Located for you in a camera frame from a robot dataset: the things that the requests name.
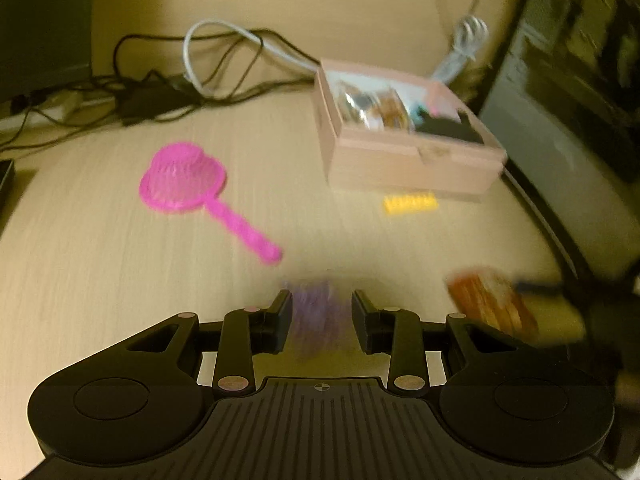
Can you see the pink toy strainer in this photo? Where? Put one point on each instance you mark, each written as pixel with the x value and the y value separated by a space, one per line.
pixel 180 175

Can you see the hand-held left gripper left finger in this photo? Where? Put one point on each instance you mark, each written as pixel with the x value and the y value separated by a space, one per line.
pixel 283 310

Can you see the pink cardboard box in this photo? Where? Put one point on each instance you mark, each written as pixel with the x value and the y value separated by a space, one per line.
pixel 400 165

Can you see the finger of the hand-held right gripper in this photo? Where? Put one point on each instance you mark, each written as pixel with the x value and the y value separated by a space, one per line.
pixel 540 287

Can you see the red snack packet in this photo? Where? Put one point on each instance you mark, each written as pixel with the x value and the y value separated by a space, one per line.
pixel 492 302

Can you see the purple plastic snowflake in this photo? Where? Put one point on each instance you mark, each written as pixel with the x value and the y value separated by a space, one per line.
pixel 320 317

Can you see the white power strip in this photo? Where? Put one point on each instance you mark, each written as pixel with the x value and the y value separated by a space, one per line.
pixel 47 105

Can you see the black power adapter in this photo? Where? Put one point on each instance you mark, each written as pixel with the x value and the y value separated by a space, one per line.
pixel 155 100

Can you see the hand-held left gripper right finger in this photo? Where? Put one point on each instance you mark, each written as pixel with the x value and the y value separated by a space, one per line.
pixel 361 312

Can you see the yellow toy brick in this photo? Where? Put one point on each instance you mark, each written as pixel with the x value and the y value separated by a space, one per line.
pixel 410 204

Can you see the black monitor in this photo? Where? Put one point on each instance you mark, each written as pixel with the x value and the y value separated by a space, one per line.
pixel 45 20

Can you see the computer tower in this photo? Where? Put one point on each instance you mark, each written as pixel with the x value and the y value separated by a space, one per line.
pixel 575 70

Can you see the black keyboard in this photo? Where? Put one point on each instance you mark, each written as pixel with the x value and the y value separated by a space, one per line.
pixel 5 185

